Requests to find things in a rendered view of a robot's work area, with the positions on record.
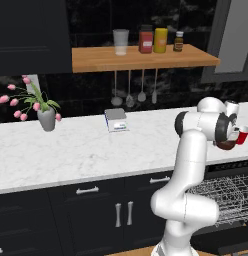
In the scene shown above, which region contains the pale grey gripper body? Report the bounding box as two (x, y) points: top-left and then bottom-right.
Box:
(230, 125), (241, 141)

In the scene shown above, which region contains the red cup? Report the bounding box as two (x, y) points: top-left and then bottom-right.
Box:
(235, 125), (248, 146)

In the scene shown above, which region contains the brown bowl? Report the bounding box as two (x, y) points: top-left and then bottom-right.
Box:
(214, 139), (237, 151)

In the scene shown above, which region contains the black dishwasher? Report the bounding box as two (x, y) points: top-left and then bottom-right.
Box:
(189, 159), (248, 256)

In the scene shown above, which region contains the black dishwasher door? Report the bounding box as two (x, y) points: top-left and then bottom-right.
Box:
(190, 222), (248, 256)

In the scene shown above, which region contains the dark cupboard door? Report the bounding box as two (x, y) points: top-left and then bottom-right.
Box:
(54, 196), (127, 256)
(124, 188), (170, 249)

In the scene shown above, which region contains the clear glass cup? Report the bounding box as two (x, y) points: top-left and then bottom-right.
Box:
(112, 28), (130, 56)

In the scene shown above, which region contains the hanging metal narrow utensil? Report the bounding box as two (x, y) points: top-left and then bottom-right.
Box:
(151, 68), (159, 105)

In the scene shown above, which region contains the grey framed upper cupboard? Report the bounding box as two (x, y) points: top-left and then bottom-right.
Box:
(200, 0), (248, 85)

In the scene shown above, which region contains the small brown bottle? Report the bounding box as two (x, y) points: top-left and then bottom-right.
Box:
(173, 30), (185, 53)

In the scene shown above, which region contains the narrow dark drawer front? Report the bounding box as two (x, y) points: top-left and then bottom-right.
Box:
(123, 170), (174, 194)

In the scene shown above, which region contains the hanging metal slotted spoon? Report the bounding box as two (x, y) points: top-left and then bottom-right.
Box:
(125, 69), (135, 109)

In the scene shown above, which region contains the yellow jar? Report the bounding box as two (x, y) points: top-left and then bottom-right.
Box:
(153, 27), (169, 54)

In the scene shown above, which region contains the grey kitchen scale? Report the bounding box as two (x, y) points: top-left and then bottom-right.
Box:
(103, 107), (130, 134)

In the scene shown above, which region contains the hanging metal ladle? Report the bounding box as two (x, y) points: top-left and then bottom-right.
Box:
(110, 70), (124, 107)

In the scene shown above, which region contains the red jar with black lid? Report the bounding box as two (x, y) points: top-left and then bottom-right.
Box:
(138, 24), (154, 55)

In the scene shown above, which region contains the wide dark drawer front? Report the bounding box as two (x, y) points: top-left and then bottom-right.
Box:
(46, 177), (126, 207)

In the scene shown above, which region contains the grey vase with pink flowers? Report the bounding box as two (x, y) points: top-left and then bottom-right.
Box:
(0, 74), (63, 133)

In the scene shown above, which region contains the dark upper cupboard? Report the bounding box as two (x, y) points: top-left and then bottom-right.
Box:
(0, 0), (73, 77)

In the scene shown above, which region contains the dark lower cupboard run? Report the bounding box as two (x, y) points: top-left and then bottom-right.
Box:
(0, 188), (64, 256)

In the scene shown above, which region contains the wire dishwasher rack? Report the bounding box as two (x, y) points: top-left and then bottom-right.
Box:
(186, 172), (248, 227)

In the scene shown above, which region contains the short silver drawer handle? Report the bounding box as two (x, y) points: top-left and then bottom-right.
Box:
(149, 175), (172, 185)

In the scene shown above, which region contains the wooden wall shelf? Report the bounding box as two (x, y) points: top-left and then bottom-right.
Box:
(71, 44), (221, 74)

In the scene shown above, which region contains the silver vertical door handle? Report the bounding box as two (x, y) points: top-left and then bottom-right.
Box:
(114, 202), (123, 229)
(126, 200), (134, 227)

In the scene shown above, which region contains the long silver drawer handle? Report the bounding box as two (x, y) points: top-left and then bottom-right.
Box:
(75, 186), (100, 196)

